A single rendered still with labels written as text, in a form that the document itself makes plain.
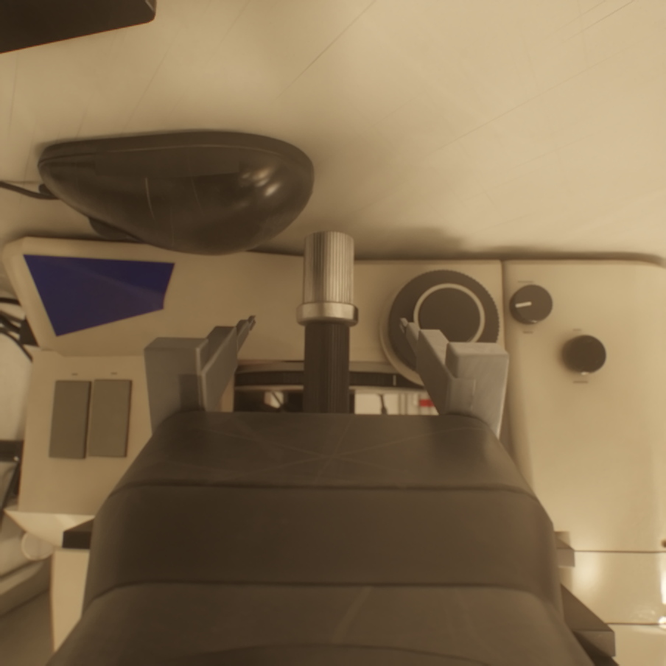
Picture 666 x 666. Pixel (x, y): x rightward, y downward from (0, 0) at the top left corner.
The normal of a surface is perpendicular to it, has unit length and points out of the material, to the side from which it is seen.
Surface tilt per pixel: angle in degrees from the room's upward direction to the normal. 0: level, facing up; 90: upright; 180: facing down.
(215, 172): 76
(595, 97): 0
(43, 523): 38
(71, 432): 90
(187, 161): 83
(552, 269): 90
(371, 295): 90
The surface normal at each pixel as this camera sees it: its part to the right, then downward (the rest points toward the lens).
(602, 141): -0.01, 0.99
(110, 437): -0.06, -0.15
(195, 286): 0.16, 0.02
